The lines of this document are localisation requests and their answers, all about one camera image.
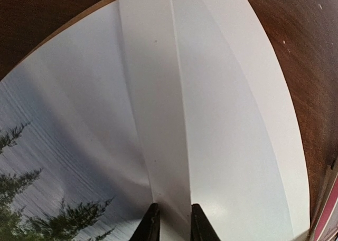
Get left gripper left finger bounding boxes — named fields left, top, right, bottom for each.
left=133, top=203, right=161, bottom=241

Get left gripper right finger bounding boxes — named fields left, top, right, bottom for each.
left=190, top=204, right=220, bottom=241

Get landscape photo print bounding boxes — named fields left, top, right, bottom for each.
left=1, top=0, right=152, bottom=240

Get white photo mat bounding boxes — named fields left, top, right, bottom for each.
left=119, top=0, right=310, bottom=240

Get pink wooden picture frame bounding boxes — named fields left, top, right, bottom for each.
left=309, top=167, right=337, bottom=240

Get brown backing board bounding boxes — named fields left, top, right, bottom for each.
left=1, top=0, right=115, bottom=79

